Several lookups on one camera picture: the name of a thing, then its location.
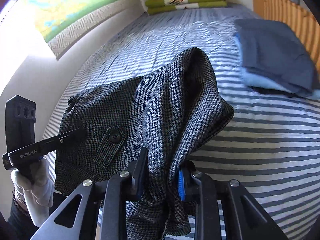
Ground light blue folded garment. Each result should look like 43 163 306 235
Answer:
233 33 320 100

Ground wooden slatted headboard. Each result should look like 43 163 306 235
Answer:
253 0 320 70

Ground lower green folded blanket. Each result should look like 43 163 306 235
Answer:
147 1 227 15

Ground left dark sleeve forearm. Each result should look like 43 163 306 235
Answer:
1 191 39 240

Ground left white gloved hand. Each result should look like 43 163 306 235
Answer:
11 159 54 227

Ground dark blue folded garment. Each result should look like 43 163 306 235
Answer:
234 19 319 100

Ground grey houndstooth trousers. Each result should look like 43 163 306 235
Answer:
55 48 234 239

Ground blue white striped bed cover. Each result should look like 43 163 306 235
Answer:
43 4 319 239

